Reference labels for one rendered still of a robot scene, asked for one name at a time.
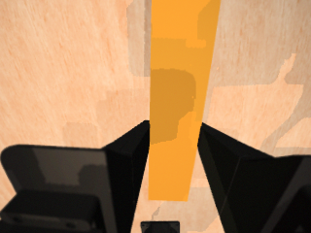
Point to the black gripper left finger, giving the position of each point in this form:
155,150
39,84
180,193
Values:
113,173

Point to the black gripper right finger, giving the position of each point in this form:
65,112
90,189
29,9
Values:
251,189

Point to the orange bar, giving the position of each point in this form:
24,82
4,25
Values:
182,45

